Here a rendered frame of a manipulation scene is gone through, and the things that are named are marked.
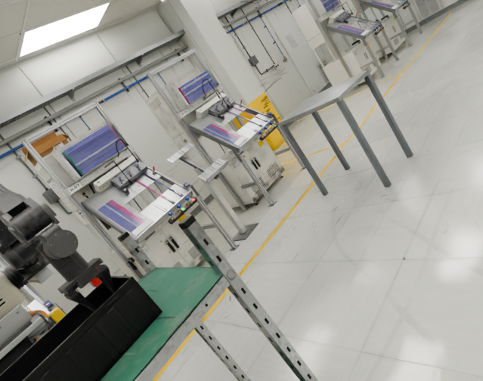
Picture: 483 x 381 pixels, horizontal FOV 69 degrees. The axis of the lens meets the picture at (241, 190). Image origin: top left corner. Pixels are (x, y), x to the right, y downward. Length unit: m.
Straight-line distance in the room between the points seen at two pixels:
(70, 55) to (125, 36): 0.92
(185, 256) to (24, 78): 3.11
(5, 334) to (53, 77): 4.35
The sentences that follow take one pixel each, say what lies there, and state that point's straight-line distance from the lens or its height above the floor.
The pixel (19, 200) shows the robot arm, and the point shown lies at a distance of 0.92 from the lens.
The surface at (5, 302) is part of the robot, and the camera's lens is 1.41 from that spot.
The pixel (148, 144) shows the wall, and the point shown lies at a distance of 5.46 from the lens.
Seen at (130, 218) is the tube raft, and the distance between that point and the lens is 3.20.
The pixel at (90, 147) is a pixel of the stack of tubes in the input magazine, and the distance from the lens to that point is 3.55.
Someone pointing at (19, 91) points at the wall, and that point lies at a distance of 5.26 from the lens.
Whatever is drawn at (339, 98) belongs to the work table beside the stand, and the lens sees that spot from 2.68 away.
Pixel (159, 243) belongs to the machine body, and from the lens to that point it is 3.46.
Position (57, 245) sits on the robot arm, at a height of 1.22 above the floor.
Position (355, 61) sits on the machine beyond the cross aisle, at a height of 0.44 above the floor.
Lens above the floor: 1.27
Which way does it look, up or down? 14 degrees down
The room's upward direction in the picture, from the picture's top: 35 degrees counter-clockwise
